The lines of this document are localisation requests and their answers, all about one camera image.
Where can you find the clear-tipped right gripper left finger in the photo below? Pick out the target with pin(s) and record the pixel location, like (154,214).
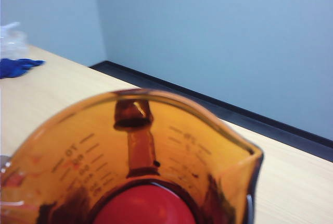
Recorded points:
(5,179)

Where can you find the clear-tipped right gripper right finger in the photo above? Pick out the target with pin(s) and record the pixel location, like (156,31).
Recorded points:
(249,208)

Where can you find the amber glass measuring cup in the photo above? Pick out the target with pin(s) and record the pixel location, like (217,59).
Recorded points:
(161,172)

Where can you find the black baseboard strip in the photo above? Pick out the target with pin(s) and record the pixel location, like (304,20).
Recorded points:
(221,109)

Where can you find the blue cloth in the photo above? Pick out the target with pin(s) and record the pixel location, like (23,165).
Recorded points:
(18,66)

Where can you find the clear plastic bag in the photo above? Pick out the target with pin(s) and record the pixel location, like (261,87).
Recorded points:
(11,39)

